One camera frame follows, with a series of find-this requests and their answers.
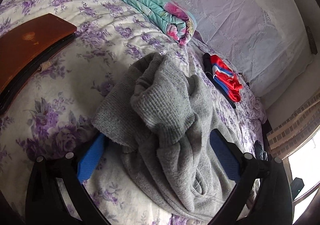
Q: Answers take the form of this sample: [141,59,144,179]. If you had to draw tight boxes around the grey sweatpants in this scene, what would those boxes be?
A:
[92,53,239,221]

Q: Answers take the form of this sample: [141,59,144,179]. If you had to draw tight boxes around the purple floral bedspread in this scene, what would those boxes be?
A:
[1,0,266,224]

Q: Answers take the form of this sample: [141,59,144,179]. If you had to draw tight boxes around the beige patterned curtain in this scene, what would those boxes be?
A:
[267,92,319,159]

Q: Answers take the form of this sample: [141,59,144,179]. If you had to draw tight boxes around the folded red blue shorts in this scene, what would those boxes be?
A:
[209,55,243,102]

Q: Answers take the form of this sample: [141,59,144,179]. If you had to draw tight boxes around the folded black garment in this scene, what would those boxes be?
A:
[203,53,236,109]

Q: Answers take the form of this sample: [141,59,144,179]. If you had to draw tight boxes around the brown wooden board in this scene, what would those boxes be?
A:
[1,13,77,114]

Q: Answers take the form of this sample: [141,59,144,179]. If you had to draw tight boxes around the folded teal floral blanket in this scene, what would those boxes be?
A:
[121,0,197,45]

